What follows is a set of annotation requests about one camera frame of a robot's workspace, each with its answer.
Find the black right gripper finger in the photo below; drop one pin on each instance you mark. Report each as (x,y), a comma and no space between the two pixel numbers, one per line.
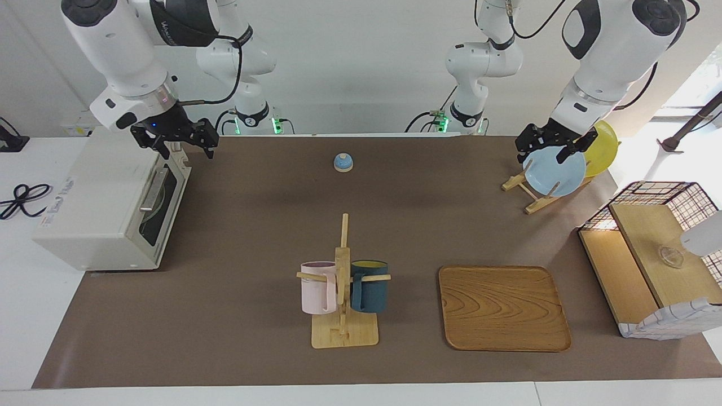
(164,150)
(210,151)

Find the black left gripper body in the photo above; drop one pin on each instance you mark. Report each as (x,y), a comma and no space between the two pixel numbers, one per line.
(555,136)

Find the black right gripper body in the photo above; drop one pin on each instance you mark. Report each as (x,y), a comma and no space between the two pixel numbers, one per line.
(169,127)

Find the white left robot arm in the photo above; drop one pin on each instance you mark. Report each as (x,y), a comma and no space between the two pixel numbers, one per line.
(620,45)

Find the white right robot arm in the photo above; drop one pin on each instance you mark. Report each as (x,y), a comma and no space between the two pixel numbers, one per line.
(113,45)

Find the white toaster oven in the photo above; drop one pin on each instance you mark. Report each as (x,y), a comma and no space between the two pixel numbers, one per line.
(90,197)

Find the light blue plate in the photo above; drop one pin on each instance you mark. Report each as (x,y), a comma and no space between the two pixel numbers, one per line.
(553,175)

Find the yellow plate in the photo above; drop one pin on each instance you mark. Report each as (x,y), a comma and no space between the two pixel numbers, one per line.
(603,149)

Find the wooden plate rack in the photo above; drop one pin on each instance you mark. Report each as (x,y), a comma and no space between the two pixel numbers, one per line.
(536,204)

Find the brown table mat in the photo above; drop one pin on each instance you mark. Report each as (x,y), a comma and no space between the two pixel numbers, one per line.
(254,225)

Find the dark metal pole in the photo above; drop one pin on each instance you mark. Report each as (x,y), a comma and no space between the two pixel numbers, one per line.
(691,121)

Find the blue service bell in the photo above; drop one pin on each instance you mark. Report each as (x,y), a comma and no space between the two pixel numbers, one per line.
(343,163)

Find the clear glass piece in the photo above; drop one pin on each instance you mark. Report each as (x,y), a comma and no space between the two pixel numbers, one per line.
(671,256)

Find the brown wooden tray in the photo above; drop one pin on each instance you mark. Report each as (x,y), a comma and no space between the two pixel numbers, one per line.
(502,307)

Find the black clamp stand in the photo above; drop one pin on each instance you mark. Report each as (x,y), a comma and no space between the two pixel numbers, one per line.
(8,141)

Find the white rounded object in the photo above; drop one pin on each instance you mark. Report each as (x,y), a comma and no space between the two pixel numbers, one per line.
(702,237)

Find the pink mug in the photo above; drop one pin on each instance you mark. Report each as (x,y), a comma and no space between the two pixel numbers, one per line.
(315,290)

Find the white checkered cloth liner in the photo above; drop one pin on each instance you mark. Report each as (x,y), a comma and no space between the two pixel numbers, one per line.
(671,322)

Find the dark teal mug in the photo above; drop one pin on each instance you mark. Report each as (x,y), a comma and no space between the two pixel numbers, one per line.
(371,290)

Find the wooden mug rack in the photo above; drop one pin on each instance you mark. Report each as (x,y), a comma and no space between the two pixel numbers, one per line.
(342,332)

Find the white wall socket box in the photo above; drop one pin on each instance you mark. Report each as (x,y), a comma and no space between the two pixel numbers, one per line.
(76,128)

